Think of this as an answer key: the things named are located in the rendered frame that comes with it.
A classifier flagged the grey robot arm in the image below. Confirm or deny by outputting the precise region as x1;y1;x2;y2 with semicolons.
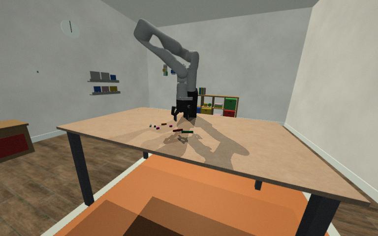
133;19;199;100

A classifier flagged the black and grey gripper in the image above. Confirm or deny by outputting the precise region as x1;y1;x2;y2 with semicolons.
171;100;191;121

